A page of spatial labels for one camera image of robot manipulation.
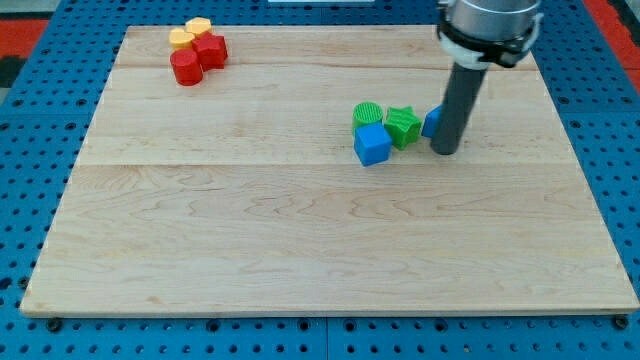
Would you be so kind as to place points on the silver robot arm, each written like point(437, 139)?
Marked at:
point(479, 33)

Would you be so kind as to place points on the green star block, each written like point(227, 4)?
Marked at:
point(403, 126)

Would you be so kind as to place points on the blue triangle block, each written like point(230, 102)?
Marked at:
point(430, 122)

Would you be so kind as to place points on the red star block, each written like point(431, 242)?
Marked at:
point(211, 51)

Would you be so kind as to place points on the blue cube block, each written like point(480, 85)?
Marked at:
point(372, 144)

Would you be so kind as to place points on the light wooden board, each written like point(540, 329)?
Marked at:
point(242, 196)

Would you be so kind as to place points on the green cylinder block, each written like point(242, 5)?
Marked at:
point(366, 113)

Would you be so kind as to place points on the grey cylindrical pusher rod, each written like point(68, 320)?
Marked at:
point(459, 99)

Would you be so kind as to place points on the red cylinder block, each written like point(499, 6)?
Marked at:
point(186, 67)

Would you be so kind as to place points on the yellow hexagon block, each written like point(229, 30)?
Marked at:
point(198, 26)

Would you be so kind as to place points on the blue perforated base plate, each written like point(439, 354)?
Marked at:
point(46, 114)

